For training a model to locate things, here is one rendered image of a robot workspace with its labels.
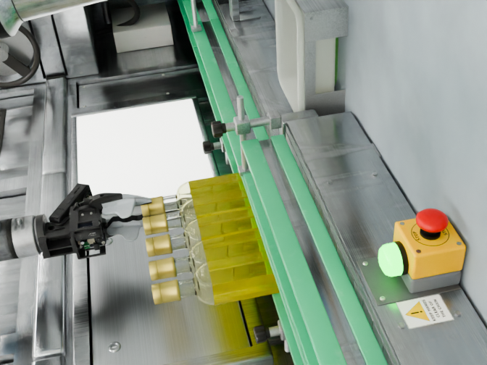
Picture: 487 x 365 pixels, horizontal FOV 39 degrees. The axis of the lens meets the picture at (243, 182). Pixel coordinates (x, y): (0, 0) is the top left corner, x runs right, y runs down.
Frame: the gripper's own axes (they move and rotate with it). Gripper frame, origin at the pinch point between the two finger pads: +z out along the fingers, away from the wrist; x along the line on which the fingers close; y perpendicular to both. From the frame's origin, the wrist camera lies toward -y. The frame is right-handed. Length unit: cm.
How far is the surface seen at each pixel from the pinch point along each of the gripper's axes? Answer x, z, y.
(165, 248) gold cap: 0.7, 2.4, 13.2
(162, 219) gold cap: 1.9, 2.8, 6.4
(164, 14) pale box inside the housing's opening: -7, 14, -104
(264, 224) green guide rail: 6.5, 19.6, 17.9
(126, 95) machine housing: -15, -2, -71
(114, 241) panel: -12.3, -7.9, -6.1
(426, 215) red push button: 26, 36, 43
